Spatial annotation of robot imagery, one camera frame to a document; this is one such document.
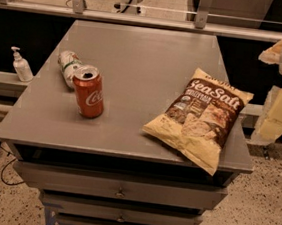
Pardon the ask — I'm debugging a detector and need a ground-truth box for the grey drawer cabinet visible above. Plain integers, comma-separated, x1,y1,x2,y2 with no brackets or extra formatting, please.
0,21,252,216

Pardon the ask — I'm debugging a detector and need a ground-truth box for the middle grey drawer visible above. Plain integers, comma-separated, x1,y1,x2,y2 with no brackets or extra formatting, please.
40,193,202,225

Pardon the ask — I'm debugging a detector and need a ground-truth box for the metal railing frame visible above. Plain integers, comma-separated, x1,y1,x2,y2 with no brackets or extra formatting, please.
0,0,282,42

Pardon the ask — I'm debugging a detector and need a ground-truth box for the top grey drawer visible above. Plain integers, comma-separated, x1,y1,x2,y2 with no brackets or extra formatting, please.
14,161,227,210

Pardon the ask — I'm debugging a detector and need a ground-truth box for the red coke can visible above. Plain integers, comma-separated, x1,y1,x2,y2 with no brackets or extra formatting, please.
73,65,104,118

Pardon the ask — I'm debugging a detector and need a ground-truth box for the black floor cable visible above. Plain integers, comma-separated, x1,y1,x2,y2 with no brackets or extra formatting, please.
0,128,31,188

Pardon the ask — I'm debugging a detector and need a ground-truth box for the sea salt chips bag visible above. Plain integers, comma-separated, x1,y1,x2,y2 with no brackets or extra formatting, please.
143,68,253,175

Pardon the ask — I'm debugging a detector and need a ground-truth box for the white pump sanitizer bottle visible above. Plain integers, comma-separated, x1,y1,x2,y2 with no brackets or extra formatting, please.
11,47,33,82

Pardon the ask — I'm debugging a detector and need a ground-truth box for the white green lying can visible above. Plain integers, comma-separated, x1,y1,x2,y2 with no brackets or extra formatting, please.
58,50,83,88

